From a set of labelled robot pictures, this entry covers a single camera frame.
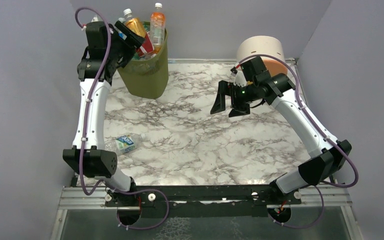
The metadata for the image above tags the red gold drink can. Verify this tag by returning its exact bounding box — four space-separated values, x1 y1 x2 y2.
124 18 155 58

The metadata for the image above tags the green tinted bottle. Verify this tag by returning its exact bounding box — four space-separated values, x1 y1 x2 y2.
123 8 134 23

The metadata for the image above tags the orange juice bottle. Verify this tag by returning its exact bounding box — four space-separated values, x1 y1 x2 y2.
150 2 166 54

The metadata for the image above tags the dark green label bottle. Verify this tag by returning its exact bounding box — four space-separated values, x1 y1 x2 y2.
104 133 147 156

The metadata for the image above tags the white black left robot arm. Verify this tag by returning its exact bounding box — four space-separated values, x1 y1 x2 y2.
62 21 145 192

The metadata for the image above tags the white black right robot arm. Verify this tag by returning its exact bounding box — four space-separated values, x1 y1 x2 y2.
210 55 352 198

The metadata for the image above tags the green mesh waste bin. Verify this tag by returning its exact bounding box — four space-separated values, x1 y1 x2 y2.
117 21 169 99

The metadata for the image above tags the cream cylindrical drum container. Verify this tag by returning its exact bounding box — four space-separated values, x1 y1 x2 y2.
236 35 288 77

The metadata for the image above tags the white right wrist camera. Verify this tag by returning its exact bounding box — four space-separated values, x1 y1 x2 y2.
230 66 248 87

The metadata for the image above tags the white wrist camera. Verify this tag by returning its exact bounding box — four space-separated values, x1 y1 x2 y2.
81 14 102 31
230 66 248 87

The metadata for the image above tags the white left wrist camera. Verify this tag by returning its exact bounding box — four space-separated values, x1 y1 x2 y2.
81 14 102 31

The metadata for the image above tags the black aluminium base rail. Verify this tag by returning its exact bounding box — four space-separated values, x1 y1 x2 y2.
58 184 353 220

